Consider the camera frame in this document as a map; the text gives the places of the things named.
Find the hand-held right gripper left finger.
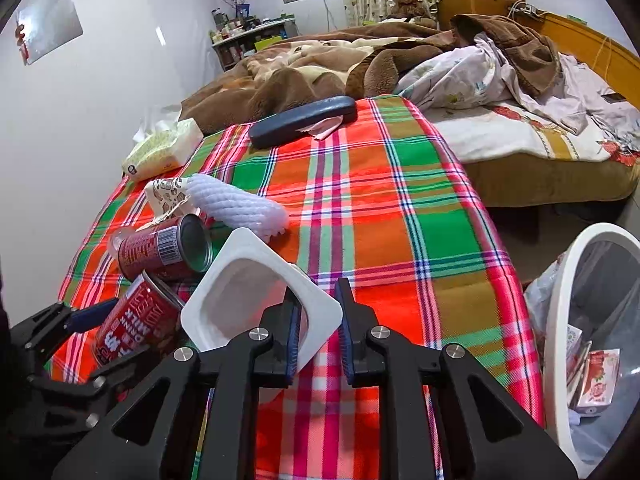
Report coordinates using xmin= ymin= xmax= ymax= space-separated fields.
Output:
xmin=52 ymin=287 xmax=306 ymax=480

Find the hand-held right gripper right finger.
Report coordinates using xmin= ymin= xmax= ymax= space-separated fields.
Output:
xmin=335 ymin=276 xmax=578 ymax=480

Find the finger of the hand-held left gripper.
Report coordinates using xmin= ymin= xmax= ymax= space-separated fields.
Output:
xmin=12 ymin=299 xmax=118 ymax=361
xmin=87 ymin=347 xmax=166 ymax=393

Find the bright red milk can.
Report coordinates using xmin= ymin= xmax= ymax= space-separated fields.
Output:
xmin=92 ymin=270 xmax=186 ymax=368

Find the white yogurt cup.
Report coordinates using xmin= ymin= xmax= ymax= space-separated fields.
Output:
xmin=180 ymin=227 xmax=343 ymax=368

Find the dark red can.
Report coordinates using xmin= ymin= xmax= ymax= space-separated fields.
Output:
xmin=107 ymin=213 xmax=214 ymax=282

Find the long white foam net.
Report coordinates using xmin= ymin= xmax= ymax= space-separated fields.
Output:
xmin=186 ymin=173 xmax=290 ymax=242

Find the white trash bin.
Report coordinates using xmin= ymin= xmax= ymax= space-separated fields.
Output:
xmin=542 ymin=222 xmax=640 ymax=478

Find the red drink carton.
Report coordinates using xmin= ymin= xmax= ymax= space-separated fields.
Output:
xmin=572 ymin=349 xmax=621 ymax=407

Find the plaid tablecloth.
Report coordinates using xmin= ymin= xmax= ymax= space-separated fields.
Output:
xmin=57 ymin=95 xmax=546 ymax=480

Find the tissue pack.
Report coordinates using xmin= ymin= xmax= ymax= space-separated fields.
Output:
xmin=122 ymin=117 xmax=205 ymax=182

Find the clear bin liner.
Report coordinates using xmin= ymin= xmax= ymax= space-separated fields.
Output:
xmin=524 ymin=255 xmax=640 ymax=466

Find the pink cleaning cloth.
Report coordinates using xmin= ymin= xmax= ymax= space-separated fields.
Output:
xmin=300 ymin=116 xmax=343 ymax=141

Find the dark blue glasses case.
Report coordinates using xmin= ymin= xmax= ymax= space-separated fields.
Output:
xmin=248 ymin=96 xmax=357 ymax=149

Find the cream floral bed sheet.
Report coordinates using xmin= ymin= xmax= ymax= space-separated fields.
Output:
xmin=425 ymin=102 xmax=640 ymax=206

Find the brown blanket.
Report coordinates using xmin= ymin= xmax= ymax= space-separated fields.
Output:
xmin=179 ymin=12 xmax=563 ymax=136

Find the white floral duvet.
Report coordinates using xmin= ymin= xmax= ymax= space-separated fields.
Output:
xmin=395 ymin=32 xmax=521 ymax=108

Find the white storage shelf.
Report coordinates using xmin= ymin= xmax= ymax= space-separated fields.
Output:
xmin=210 ymin=17 xmax=297 ymax=72

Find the brown teddy bear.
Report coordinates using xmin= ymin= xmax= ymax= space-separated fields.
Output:
xmin=384 ymin=0 xmax=438 ymax=28

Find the light pink sheet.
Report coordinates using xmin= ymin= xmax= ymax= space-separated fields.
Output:
xmin=515 ymin=52 xmax=640 ymax=153

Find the wooden bed headboard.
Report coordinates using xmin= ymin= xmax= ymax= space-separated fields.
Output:
xmin=537 ymin=12 xmax=633 ymax=93

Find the silver wall board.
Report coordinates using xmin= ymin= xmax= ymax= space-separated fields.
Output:
xmin=14 ymin=0 xmax=84 ymax=66

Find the white charging cable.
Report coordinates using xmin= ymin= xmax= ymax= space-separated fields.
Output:
xmin=595 ymin=35 xmax=614 ymax=81

